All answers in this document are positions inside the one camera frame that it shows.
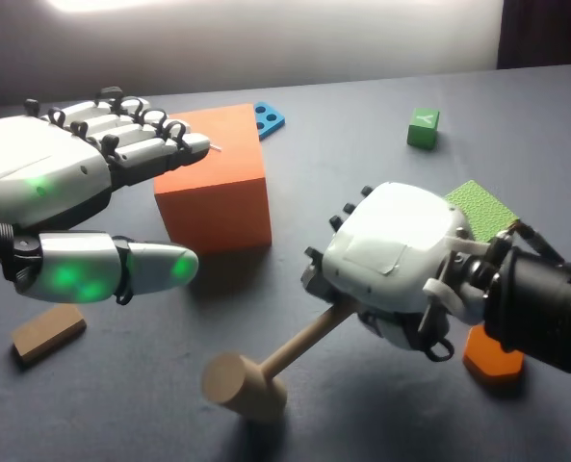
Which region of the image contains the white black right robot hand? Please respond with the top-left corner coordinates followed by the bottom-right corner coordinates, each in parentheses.
top-left (301, 181), bottom-right (470, 362)

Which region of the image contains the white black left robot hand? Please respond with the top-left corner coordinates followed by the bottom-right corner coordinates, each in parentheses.
top-left (0, 86), bottom-right (214, 307)

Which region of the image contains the large orange cube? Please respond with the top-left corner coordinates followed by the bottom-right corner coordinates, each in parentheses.
top-left (153, 103), bottom-right (273, 255)

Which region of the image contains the wooden mallet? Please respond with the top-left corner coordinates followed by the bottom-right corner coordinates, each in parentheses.
top-left (200, 300), bottom-right (358, 424)

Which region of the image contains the green textured flat block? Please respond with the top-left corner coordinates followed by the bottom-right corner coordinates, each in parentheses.
top-left (442, 179), bottom-right (516, 244)

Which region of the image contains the green cube with letter Y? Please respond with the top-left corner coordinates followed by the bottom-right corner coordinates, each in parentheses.
top-left (406, 107), bottom-right (441, 150)

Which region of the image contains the orange hexagon block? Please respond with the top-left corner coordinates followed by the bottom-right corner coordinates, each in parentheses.
top-left (461, 324), bottom-right (526, 386)

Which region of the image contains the blue block with four holes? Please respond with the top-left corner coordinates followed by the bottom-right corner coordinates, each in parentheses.
top-left (252, 100), bottom-right (287, 141)

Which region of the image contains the flat wooden rectangular block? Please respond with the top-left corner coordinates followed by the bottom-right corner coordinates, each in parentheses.
top-left (11, 305), bottom-right (88, 370)

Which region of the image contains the grey table cloth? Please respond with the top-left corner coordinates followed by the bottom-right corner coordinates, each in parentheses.
top-left (0, 62), bottom-right (571, 462)

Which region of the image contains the dark curtain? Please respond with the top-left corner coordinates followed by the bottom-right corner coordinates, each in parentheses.
top-left (496, 0), bottom-right (571, 71)

